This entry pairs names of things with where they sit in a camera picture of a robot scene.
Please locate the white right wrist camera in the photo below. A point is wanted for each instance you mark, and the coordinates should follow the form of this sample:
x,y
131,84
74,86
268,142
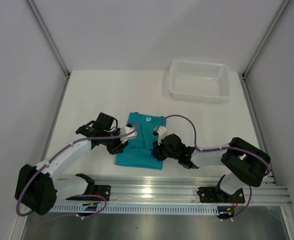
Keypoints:
x,y
160,131

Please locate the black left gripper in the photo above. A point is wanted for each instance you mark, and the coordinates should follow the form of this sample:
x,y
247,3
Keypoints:
x,y
118,148

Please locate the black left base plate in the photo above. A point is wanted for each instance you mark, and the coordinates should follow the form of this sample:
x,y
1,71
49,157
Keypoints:
x,y
100,190

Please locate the white perforated plastic basket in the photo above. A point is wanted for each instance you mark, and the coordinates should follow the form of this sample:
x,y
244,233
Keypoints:
x,y
199,81

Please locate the left aluminium frame post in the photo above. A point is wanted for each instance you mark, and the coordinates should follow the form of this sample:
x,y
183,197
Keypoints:
x,y
31,4

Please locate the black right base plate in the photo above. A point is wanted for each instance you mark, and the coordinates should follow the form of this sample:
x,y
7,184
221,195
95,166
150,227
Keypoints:
x,y
213,195

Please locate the aluminium frame post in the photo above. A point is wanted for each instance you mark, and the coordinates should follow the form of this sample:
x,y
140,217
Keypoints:
x,y
272,27
31,4

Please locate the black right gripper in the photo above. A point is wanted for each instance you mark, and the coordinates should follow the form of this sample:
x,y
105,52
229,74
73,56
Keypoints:
x,y
157,152

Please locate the teal t shirt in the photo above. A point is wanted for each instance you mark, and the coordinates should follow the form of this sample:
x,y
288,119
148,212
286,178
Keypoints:
x,y
138,152

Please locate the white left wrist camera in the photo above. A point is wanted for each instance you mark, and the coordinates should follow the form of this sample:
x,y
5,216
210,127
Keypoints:
x,y
127,133

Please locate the white slotted cable duct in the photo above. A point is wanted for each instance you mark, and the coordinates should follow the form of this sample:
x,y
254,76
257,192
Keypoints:
x,y
149,209

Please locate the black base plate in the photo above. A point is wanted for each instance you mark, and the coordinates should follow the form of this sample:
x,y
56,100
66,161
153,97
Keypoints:
x,y
100,190
213,195

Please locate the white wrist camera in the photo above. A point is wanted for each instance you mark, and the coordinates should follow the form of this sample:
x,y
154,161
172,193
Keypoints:
x,y
160,131
127,133

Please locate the aluminium rail beam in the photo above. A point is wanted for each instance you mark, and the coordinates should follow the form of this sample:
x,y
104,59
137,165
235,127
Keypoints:
x,y
161,190

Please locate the right aluminium frame post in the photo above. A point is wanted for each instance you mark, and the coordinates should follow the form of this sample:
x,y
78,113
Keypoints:
x,y
272,27

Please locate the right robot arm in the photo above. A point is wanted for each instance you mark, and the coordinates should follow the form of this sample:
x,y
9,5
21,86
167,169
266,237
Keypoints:
x,y
246,163

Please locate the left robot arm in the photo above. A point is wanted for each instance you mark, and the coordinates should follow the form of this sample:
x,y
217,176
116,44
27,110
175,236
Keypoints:
x,y
40,186

